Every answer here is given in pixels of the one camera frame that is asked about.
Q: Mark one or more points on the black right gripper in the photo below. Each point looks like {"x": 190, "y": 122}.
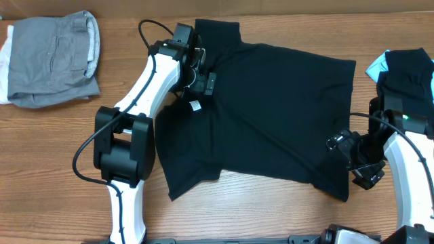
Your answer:
{"x": 345, "y": 141}

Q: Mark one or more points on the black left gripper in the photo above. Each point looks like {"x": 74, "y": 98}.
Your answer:
{"x": 199, "y": 85}

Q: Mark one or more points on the black t-shirt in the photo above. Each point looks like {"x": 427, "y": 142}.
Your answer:
{"x": 271, "y": 113}

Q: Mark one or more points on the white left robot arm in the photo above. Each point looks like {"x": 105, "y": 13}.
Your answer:
{"x": 124, "y": 144}

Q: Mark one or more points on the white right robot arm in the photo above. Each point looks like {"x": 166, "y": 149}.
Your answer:
{"x": 404, "y": 142}

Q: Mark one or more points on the light blue folded garment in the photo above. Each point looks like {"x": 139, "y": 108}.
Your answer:
{"x": 375, "y": 67}

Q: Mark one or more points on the folded black garment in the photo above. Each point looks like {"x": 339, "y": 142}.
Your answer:
{"x": 415, "y": 107}

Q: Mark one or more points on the folded grey trousers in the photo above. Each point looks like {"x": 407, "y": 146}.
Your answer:
{"x": 51, "y": 60}

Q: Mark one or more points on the white folded garment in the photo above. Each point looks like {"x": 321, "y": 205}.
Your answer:
{"x": 4, "y": 64}

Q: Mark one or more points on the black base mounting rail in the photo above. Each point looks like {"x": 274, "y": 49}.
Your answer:
{"x": 294, "y": 239}

